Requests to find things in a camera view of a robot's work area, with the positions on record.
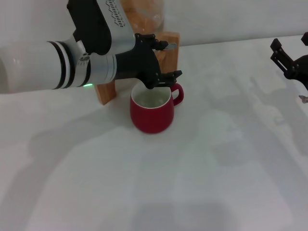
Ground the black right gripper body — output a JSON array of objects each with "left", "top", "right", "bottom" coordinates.
[{"left": 285, "top": 54, "right": 308, "bottom": 91}]

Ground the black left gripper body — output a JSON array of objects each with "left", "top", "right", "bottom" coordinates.
[{"left": 115, "top": 43, "right": 161, "bottom": 90}]

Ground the red ceramic cup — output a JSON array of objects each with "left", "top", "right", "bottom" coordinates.
[{"left": 130, "top": 83, "right": 185, "bottom": 134}]

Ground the wooden dispenser stand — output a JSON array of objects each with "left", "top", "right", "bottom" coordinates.
[{"left": 95, "top": 31, "right": 180, "bottom": 106}]

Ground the glass drink dispenser jar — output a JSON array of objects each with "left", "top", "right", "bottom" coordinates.
[{"left": 120, "top": 0, "right": 167, "bottom": 33}]

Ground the silver black wrist camera box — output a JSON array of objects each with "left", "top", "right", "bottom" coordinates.
[{"left": 66, "top": 0, "right": 136, "bottom": 56}]

